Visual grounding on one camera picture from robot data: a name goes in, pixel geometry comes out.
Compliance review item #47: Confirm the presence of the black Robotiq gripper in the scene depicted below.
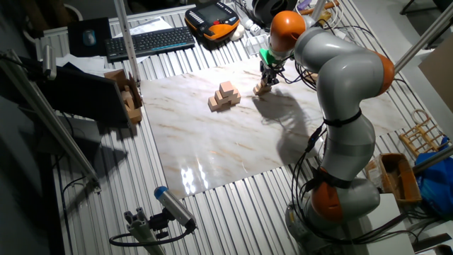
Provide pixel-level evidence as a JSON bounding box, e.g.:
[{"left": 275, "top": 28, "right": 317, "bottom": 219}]
[{"left": 260, "top": 62, "right": 284, "bottom": 89}]

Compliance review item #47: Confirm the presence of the clear plastic box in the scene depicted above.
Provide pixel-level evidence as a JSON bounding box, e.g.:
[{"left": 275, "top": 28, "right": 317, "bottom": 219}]
[{"left": 246, "top": 34, "right": 270, "bottom": 57}]

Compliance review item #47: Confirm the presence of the white egg shaped object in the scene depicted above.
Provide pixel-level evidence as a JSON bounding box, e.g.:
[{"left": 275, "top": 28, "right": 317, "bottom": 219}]
[{"left": 229, "top": 23, "right": 246, "bottom": 42}]

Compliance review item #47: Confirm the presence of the white plug adapter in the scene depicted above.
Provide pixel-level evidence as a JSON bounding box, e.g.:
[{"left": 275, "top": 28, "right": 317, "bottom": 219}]
[{"left": 240, "top": 16, "right": 263, "bottom": 36}]

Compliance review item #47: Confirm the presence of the black round spool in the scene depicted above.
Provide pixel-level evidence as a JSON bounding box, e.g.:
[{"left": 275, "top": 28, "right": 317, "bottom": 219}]
[{"left": 251, "top": 0, "right": 298, "bottom": 26}]

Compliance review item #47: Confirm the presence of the marble pattern mat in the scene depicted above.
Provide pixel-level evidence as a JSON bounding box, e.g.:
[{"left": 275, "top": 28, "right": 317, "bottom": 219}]
[{"left": 140, "top": 58, "right": 410, "bottom": 200}]

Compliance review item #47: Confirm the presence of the orange black teach pendant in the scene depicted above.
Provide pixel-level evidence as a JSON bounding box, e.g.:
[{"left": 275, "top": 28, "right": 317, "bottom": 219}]
[{"left": 184, "top": 1, "right": 241, "bottom": 43}]

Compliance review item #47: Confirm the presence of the black computer keyboard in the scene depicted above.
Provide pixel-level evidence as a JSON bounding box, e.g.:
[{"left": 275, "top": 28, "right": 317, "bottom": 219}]
[{"left": 105, "top": 26, "right": 196, "bottom": 64}]

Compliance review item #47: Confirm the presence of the white paper sheet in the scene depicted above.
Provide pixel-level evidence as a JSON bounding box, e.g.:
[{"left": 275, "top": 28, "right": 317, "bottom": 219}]
[
  {"left": 56, "top": 52, "right": 107, "bottom": 77},
  {"left": 113, "top": 17, "right": 174, "bottom": 38}
]

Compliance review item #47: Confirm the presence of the brown cardboard box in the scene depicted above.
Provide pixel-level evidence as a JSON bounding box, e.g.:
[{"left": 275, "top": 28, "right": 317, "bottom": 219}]
[{"left": 103, "top": 69, "right": 144, "bottom": 125}]

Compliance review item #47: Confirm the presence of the wooden rack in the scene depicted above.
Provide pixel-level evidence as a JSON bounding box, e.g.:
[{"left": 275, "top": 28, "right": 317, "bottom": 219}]
[{"left": 398, "top": 108, "right": 450, "bottom": 159}]

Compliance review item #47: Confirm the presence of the orange cardboard box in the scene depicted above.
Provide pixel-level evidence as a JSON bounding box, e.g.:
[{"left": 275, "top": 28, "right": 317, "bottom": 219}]
[{"left": 364, "top": 152, "right": 423, "bottom": 205}]

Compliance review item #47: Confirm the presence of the brown cardboard sheet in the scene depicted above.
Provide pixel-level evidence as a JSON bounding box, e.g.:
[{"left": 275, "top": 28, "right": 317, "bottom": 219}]
[{"left": 418, "top": 42, "right": 453, "bottom": 114}]

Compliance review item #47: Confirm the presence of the dark computer mouse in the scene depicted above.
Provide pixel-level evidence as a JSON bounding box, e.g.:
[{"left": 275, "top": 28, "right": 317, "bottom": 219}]
[{"left": 82, "top": 28, "right": 97, "bottom": 47}]

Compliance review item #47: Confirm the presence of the black monitor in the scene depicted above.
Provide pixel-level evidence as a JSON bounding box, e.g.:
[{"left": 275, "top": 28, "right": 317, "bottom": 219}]
[{"left": 37, "top": 65, "right": 131, "bottom": 127}]

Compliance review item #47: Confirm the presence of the black mouse pad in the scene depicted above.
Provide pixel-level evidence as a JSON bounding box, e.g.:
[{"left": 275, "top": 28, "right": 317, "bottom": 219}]
[{"left": 67, "top": 17, "right": 113, "bottom": 58}]

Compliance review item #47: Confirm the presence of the blue bag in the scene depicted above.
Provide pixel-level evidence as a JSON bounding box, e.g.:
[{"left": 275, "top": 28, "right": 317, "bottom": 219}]
[{"left": 414, "top": 136, "right": 453, "bottom": 217}]

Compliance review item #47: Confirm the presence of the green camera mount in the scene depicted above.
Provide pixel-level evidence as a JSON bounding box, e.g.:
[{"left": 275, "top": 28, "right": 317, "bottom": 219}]
[{"left": 259, "top": 48, "right": 285, "bottom": 67}]

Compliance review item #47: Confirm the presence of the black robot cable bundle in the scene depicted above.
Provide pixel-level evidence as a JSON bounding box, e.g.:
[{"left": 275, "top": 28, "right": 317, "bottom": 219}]
[{"left": 281, "top": 59, "right": 420, "bottom": 247}]

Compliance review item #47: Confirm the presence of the aluminium upright post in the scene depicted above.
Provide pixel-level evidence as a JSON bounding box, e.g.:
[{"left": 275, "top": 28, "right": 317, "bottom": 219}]
[{"left": 310, "top": 0, "right": 327, "bottom": 21}]

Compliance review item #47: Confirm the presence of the aluminium frame profile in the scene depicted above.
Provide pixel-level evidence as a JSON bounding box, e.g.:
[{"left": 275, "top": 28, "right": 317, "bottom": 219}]
[{"left": 113, "top": 0, "right": 142, "bottom": 85}]

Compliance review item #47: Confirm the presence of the silver depth camera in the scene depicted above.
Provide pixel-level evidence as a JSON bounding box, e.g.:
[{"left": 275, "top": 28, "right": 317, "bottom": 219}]
[{"left": 154, "top": 186, "right": 197, "bottom": 230}]

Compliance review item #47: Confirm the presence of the long aluminium frame bar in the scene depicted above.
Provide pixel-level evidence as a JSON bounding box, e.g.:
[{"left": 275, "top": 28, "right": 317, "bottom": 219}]
[
  {"left": 392, "top": 1, "right": 453, "bottom": 77},
  {"left": 0, "top": 49, "right": 102, "bottom": 194}
]

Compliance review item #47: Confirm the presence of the black camera bracket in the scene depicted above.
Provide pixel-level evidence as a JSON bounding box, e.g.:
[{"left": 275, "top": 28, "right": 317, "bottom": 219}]
[{"left": 148, "top": 208, "right": 171, "bottom": 240}]

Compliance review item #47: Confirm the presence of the short aluminium profile mount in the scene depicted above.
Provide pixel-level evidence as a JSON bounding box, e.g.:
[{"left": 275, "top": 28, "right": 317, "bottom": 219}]
[{"left": 123, "top": 207, "right": 167, "bottom": 255}]

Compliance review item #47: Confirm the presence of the black camera cable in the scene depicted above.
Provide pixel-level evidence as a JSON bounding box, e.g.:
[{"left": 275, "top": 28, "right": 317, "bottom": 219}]
[{"left": 108, "top": 226, "right": 195, "bottom": 248}]

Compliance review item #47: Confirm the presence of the grey upright depth camera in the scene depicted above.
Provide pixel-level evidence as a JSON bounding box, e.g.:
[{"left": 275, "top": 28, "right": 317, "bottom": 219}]
[{"left": 42, "top": 44, "right": 57, "bottom": 81}]

